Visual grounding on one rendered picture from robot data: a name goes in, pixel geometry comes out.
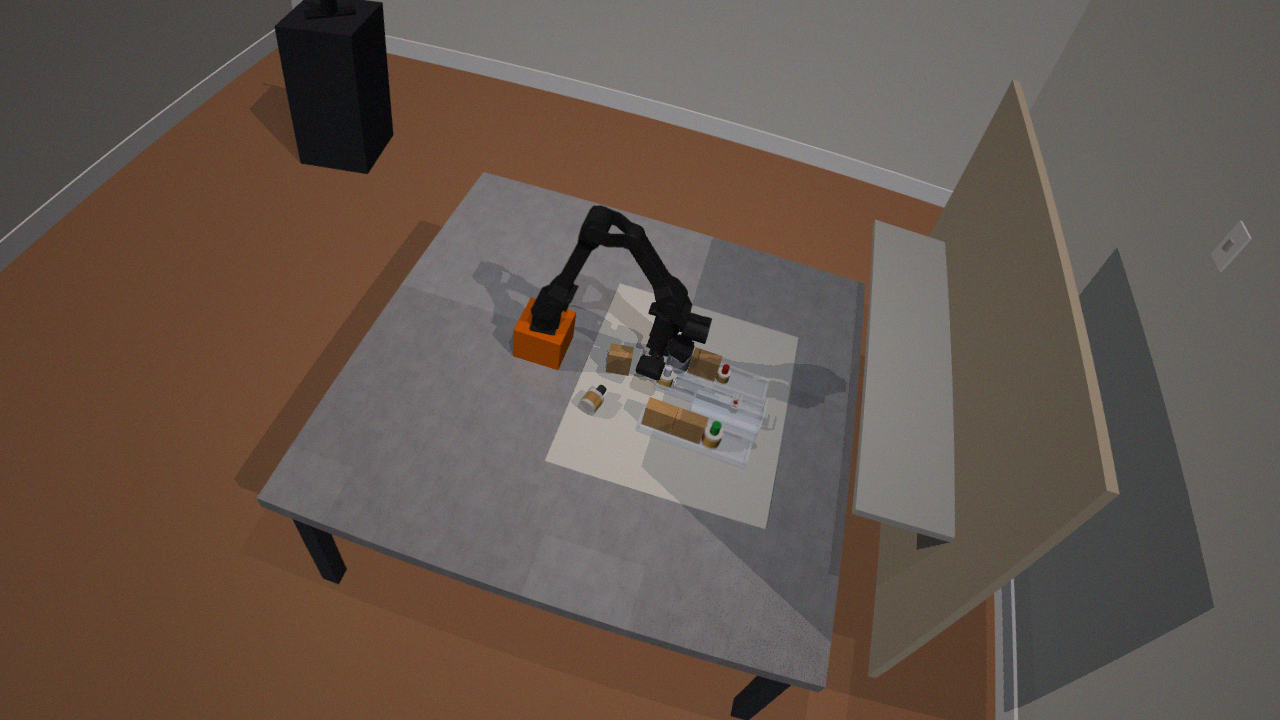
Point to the small jar with tan label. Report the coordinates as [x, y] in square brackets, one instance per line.
[592, 400]

